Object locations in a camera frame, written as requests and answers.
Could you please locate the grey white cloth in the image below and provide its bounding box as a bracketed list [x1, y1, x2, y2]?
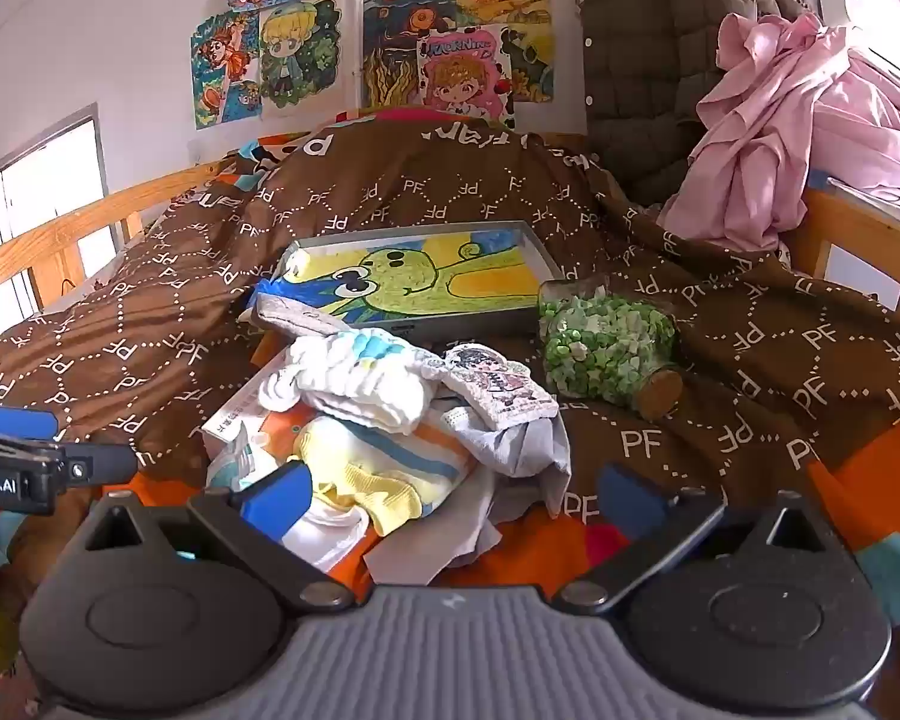
[364, 405, 572, 585]

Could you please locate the yellow striped baby cloth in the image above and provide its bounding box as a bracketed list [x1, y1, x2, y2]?
[294, 416, 476, 536]

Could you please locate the anime print white sock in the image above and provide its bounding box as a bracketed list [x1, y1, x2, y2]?
[440, 343, 559, 431]

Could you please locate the orange white paper box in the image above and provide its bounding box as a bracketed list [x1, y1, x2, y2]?
[199, 359, 313, 483]

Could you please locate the jar of green paper stars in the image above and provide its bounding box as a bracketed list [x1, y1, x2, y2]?
[538, 277, 683, 421]

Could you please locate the brown PF patterned blanket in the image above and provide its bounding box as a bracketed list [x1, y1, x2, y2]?
[0, 115, 900, 616]

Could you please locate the metal tray with frog drawing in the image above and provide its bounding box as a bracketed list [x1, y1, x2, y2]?
[248, 221, 559, 344]

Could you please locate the wooden shelf right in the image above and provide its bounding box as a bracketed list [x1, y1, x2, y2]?
[784, 181, 900, 313]

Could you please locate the orange haired girl drawing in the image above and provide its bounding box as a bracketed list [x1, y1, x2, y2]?
[190, 11, 261, 130]

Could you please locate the pink crumpled cloth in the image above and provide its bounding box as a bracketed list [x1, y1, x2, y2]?
[658, 13, 900, 252]

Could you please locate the blond boy green drawing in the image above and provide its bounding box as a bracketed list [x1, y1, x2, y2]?
[260, 0, 343, 112]

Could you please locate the pink anime girl drawing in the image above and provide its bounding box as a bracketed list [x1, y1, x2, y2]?
[416, 25, 515, 128]

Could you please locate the dark orange fish drawing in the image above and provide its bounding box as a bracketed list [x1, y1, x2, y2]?
[361, 0, 458, 109]

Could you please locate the olive quilted down jacket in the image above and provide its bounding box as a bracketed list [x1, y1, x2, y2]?
[580, 0, 811, 206]

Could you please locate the wooden bed rail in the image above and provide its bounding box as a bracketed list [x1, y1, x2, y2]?
[0, 161, 222, 309]

